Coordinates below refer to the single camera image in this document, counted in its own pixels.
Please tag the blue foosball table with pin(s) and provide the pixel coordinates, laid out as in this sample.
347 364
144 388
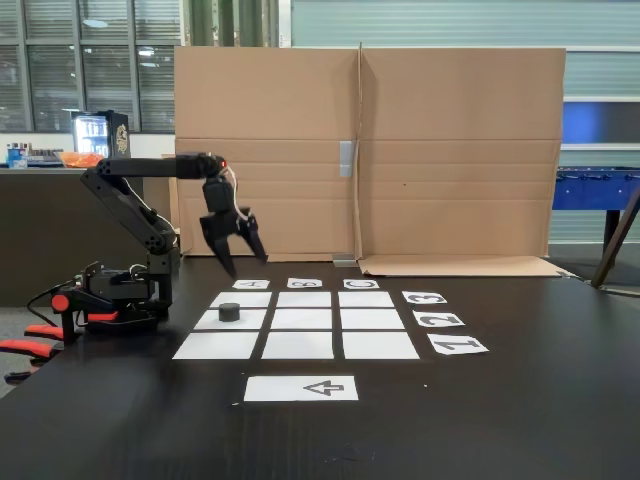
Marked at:
590 192

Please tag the black octagonal token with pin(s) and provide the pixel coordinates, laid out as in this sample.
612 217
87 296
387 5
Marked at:
229 312

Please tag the black mini fridge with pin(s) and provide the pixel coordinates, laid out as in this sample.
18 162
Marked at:
122 137

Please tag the paper sheet with arrow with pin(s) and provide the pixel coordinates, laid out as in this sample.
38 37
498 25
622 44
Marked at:
280 388

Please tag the white paper grid square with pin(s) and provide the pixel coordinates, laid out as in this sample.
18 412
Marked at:
215 346
255 299
297 346
304 299
301 319
252 320
381 345
366 299
372 319

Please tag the brown wooden easel leg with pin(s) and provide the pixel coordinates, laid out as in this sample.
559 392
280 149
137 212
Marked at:
615 235

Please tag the paper sheet letter B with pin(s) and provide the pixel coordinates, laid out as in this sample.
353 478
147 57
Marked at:
305 283

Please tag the blue white box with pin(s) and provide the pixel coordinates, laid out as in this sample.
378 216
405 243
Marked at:
17 156

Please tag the orange snack bowl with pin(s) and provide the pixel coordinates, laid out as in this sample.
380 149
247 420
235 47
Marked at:
75 159

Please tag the black orange bar clamp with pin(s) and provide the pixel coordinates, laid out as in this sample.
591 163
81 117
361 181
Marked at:
60 302

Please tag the large brown cardboard panel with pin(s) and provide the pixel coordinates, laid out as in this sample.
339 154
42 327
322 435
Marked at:
460 150
290 90

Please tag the paper sheet number 2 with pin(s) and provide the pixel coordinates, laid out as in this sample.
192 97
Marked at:
439 319

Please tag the paper sheet number 3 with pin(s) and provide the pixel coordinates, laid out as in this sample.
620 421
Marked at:
425 297

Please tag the grey tape strip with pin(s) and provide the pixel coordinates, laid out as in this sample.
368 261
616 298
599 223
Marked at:
344 260
346 159

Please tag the paper sheet number 1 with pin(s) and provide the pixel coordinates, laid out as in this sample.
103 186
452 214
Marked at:
457 346

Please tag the dark brown counter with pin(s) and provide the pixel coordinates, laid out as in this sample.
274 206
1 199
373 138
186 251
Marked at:
40 225

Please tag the paper sheet letter C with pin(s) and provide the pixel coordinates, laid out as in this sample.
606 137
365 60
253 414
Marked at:
361 284

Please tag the paper sheet letter A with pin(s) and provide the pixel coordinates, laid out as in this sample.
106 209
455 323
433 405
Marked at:
252 284

